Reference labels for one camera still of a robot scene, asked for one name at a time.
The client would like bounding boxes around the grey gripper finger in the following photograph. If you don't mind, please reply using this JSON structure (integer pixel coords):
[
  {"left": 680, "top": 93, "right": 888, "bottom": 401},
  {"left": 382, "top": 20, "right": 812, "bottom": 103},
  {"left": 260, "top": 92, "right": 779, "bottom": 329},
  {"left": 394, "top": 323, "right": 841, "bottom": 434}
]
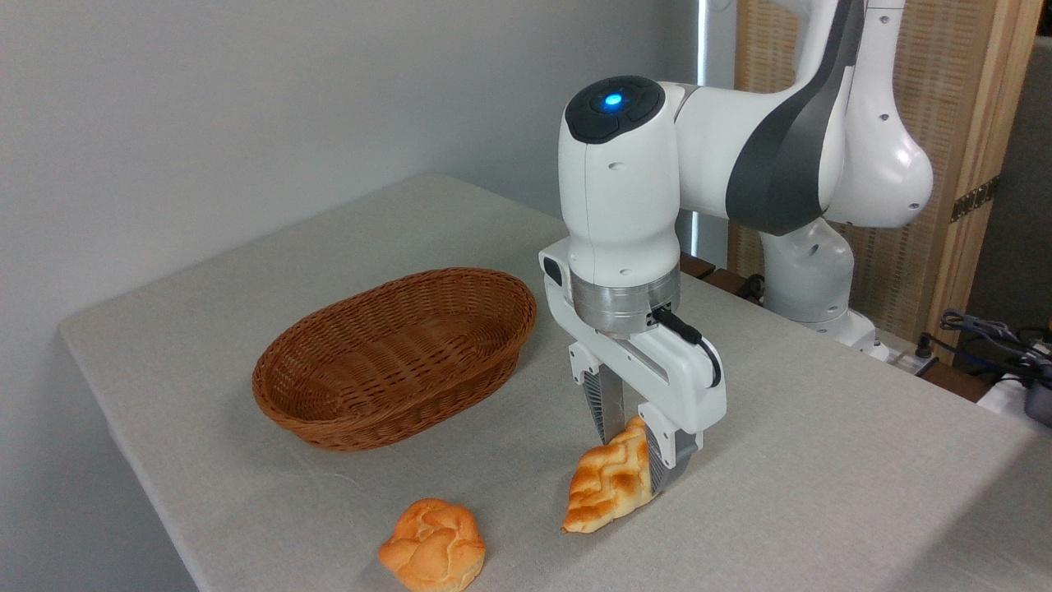
[
  {"left": 637, "top": 400, "right": 702, "bottom": 497},
  {"left": 569, "top": 341, "right": 625, "bottom": 445}
]

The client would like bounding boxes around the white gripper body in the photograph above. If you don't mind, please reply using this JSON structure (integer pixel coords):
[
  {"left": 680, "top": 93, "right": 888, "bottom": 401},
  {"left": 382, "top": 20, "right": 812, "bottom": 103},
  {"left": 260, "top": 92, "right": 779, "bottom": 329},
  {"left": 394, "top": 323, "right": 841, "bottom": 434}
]
[{"left": 538, "top": 238, "right": 727, "bottom": 434}]

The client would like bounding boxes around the long braided bread loaf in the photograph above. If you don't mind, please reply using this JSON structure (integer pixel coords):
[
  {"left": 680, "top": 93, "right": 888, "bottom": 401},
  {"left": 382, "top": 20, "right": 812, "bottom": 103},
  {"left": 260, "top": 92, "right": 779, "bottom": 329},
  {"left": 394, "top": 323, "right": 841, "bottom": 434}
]
[{"left": 561, "top": 415, "right": 656, "bottom": 534}]

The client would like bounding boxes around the round knotted bread roll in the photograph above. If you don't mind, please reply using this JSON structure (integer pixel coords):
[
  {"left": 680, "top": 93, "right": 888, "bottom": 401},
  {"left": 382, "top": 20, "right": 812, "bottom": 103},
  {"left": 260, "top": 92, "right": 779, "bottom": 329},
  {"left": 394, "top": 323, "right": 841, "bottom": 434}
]
[{"left": 378, "top": 497, "right": 487, "bottom": 592}]

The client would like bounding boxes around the brown oval wicker basket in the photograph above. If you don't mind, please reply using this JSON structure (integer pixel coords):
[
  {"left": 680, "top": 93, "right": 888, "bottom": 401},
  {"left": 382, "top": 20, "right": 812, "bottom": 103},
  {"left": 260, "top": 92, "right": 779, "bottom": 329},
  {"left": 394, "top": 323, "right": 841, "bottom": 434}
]
[{"left": 251, "top": 266, "right": 538, "bottom": 452}]

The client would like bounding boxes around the grey tablecloth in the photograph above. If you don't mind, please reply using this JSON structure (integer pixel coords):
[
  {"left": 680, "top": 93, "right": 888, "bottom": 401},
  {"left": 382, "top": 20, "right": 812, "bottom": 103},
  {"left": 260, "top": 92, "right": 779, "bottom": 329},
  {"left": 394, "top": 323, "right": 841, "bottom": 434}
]
[{"left": 59, "top": 173, "right": 1052, "bottom": 592}]

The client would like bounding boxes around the white power strip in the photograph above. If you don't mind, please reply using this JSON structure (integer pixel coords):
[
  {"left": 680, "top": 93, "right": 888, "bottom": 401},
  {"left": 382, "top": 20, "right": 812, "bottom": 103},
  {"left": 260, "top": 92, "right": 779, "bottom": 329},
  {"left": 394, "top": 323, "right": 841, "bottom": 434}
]
[{"left": 888, "top": 349, "right": 938, "bottom": 377}]

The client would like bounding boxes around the metal screen hinge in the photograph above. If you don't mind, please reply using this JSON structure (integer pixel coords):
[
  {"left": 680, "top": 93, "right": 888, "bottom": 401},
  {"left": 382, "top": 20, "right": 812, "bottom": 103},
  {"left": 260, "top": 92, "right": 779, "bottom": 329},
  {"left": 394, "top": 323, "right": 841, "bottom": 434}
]
[{"left": 951, "top": 175, "right": 1000, "bottom": 223}]

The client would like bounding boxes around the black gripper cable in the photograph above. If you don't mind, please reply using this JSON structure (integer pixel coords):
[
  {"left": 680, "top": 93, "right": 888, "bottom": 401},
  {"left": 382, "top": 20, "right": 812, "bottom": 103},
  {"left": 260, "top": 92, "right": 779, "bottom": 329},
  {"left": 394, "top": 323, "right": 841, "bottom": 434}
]
[{"left": 649, "top": 307, "right": 722, "bottom": 387}]

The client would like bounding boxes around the dark cable bundle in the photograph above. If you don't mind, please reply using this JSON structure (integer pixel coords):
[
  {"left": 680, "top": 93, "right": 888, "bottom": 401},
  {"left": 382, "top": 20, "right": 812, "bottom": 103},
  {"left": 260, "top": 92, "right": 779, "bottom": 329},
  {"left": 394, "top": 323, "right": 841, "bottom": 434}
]
[{"left": 916, "top": 308, "right": 1052, "bottom": 387}]

